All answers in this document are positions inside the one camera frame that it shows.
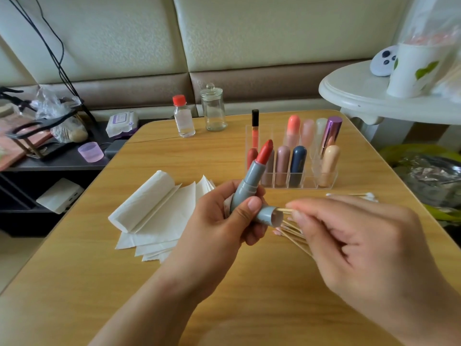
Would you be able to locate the person's left forearm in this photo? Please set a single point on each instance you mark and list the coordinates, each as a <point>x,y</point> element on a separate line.
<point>137,320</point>

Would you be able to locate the stack of white tissues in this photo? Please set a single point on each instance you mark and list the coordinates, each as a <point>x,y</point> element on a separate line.
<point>155,219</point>

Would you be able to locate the clear acrylic lipstick organizer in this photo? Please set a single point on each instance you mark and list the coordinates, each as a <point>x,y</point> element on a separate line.
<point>328,155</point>

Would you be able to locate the jar with wooden lid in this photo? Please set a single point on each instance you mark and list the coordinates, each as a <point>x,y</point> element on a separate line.
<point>6,110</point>

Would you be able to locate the white panda figure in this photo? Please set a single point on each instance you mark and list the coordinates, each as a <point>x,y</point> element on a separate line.
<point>384,61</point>

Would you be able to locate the yellow-green bin with bag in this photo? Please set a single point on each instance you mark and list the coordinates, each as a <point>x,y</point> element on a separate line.
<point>428,180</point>

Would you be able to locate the black clip tool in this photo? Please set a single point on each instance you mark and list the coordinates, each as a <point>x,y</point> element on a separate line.
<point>11,93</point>

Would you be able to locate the red lipstick grey-blue tube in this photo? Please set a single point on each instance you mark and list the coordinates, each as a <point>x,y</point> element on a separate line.
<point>248,180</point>

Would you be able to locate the black low shelf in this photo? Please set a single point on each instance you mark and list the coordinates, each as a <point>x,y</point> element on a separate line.
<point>61,169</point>

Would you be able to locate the wet wipes pack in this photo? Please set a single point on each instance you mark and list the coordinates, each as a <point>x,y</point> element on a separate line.
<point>122,124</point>

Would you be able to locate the crumpled clear plastic bag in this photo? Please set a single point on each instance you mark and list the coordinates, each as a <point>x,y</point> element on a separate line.
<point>56,104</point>

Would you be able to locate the person's left hand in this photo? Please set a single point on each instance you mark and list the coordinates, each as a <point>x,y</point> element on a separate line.
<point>209,245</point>

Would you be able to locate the red lipstick dusty pink tube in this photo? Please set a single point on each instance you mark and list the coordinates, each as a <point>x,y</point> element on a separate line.
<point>282,168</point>

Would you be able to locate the red lipstick mauve tube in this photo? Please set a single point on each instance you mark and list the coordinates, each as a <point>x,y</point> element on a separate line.
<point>269,170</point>

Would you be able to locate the white mug green leaf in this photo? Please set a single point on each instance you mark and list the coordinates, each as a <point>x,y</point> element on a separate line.
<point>418,68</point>

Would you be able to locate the clear bottle red cap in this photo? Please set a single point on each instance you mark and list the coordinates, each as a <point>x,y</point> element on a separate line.
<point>184,117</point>

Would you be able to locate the red lipstick navy tube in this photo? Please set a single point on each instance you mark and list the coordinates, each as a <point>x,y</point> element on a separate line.
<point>297,168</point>

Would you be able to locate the person's right hand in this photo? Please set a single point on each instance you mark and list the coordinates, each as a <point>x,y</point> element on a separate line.
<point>378,266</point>

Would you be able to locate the white tissue sheet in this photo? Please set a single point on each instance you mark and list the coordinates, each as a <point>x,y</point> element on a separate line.
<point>227,205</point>

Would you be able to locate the beige padded backrest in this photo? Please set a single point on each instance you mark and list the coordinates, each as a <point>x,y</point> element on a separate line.
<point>288,28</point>

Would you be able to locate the white round side table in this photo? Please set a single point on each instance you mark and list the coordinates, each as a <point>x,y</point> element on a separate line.
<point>353,90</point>

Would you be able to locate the white power bank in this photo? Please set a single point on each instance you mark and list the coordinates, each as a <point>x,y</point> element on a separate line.
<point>60,196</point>

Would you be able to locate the grey-blue lipstick cap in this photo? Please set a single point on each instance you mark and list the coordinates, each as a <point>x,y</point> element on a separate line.
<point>270,216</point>

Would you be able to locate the small purple plastic cup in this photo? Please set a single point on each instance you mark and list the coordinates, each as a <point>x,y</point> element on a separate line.
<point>91,152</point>

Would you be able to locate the glass jar with lid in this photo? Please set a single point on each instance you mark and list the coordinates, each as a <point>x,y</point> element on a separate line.
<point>213,109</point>

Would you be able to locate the pink tray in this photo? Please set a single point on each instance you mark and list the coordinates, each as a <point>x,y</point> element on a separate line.
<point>14,147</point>

